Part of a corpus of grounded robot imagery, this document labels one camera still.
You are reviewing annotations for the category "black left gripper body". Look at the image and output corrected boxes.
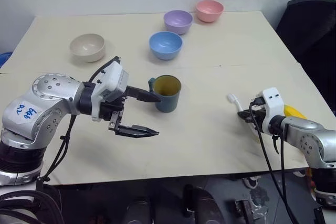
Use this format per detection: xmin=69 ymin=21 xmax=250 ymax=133
xmin=100 ymin=89 xmax=129 ymax=133

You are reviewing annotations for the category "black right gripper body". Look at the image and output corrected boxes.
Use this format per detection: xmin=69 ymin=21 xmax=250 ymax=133
xmin=248 ymin=97 xmax=267 ymax=131

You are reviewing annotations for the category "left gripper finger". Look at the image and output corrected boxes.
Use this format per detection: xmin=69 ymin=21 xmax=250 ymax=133
xmin=115 ymin=124 xmax=160 ymax=139
xmin=125 ymin=85 xmax=162 ymax=103

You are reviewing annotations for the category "white and yellow toothbrush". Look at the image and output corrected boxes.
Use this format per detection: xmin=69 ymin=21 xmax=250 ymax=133
xmin=227 ymin=93 xmax=307 ymax=141

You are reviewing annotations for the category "teal mug with yellow inside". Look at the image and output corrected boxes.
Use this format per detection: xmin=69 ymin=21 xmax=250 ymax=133
xmin=148 ymin=74 xmax=183 ymax=114

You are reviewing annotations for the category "blue bowl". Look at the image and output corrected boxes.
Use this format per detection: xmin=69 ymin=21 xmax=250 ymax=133
xmin=148 ymin=31 xmax=183 ymax=61

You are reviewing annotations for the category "black and white shoe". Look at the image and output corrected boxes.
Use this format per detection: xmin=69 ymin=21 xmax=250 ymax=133
xmin=241 ymin=175 xmax=261 ymax=189

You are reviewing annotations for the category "beige bowl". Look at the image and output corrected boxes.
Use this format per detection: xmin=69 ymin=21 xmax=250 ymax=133
xmin=69 ymin=33 xmax=107 ymax=63

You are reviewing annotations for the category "purple bowl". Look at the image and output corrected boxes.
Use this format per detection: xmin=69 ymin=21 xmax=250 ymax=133
xmin=163 ymin=9 xmax=194 ymax=36

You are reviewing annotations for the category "dark rounded shape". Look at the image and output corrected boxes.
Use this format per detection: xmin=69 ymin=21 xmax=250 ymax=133
xmin=183 ymin=184 xmax=223 ymax=224
xmin=124 ymin=197 xmax=157 ymax=224

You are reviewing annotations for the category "grey metal floor object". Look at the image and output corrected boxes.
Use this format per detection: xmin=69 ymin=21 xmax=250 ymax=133
xmin=234 ymin=197 xmax=269 ymax=221

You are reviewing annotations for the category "black mesh office chair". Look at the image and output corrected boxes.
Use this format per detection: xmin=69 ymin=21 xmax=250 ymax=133
xmin=275 ymin=0 xmax=336 ymax=119

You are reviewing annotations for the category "pink bowl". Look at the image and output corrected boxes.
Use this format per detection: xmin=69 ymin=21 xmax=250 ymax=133
xmin=195 ymin=0 xmax=225 ymax=23

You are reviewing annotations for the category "blue plastic object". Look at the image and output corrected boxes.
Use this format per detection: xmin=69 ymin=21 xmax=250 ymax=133
xmin=0 ymin=51 xmax=13 ymax=70

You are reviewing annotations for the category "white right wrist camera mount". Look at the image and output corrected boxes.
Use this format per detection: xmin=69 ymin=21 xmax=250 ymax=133
xmin=256 ymin=87 xmax=286 ymax=136

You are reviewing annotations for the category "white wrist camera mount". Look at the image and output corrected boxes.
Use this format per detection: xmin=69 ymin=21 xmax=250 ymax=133
xmin=256 ymin=87 xmax=286 ymax=136
xmin=91 ymin=60 xmax=130 ymax=123

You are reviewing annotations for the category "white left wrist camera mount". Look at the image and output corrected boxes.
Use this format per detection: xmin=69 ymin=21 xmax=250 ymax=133
xmin=91 ymin=60 xmax=130 ymax=123

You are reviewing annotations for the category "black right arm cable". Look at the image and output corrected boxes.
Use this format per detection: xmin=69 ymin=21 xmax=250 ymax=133
xmin=279 ymin=133 xmax=289 ymax=210
xmin=248 ymin=100 xmax=299 ymax=224

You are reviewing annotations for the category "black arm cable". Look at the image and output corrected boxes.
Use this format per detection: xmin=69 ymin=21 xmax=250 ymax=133
xmin=248 ymin=100 xmax=299 ymax=224
xmin=279 ymin=133 xmax=289 ymax=210
xmin=39 ymin=56 xmax=122 ymax=183

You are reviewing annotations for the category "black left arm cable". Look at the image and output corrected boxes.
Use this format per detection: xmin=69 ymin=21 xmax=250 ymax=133
xmin=39 ymin=56 xmax=122 ymax=183

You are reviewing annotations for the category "black cable bundle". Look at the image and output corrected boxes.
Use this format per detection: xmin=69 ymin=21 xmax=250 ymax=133
xmin=0 ymin=189 xmax=66 ymax=224

